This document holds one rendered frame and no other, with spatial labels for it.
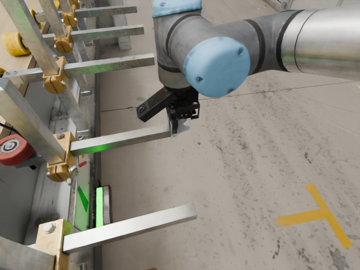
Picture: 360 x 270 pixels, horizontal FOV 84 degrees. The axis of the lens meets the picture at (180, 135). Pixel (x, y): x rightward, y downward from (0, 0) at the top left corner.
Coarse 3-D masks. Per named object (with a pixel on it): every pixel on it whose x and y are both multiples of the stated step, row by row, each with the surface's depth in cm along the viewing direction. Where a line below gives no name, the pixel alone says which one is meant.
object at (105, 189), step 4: (104, 188) 65; (108, 188) 65; (104, 192) 64; (108, 192) 64; (104, 196) 63; (108, 196) 63; (104, 200) 62; (108, 200) 62; (104, 204) 61; (108, 204) 61; (104, 208) 61; (108, 208) 61; (104, 212) 60; (108, 212) 60; (104, 216) 59; (108, 216) 59; (104, 220) 58; (108, 220) 58; (104, 224) 58
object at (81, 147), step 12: (132, 132) 59; (144, 132) 59; (156, 132) 59; (168, 132) 60; (72, 144) 56; (84, 144) 56; (96, 144) 56; (108, 144) 57; (120, 144) 58; (132, 144) 60; (36, 156) 54
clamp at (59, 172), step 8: (56, 136) 57; (72, 136) 59; (64, 144) 55; (64, 160) 52; (72, 160) 55; (48, 168) 51; (56, 168) 50; (64, 168) 51; (48, 176) 51; (56, 176) 51; (64, 176) 52
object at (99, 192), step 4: (100, 188) 65; (96, 192) 64; (100, 192) 64; (96, 196) 63; (100, 196) 63; (96, 200) 62; (100, 200) 62; (96, 204) 61; (100, 204) 61; (96, 208) 61; (100, 208) 61; (96, 212) 60; (100, 212) 60; (96, 216) 59; (100, 216) 59; (96, 220) 58; (100, 220) 58; (96, 224) 58; (100, 224) 58
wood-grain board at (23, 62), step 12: (24, 0) 122; (36, 0) 122; (0, 12) 109; (36, 12) 109; (0, 24) 99; (12, 24) 99; (48, 24) 103; (0, 36) 90; (0, 48) 83; (0, 60) 77; (12, 60) 77; (24, 60) 77; (24, 84) 70; (0, 120) 57; (0, 132) 54
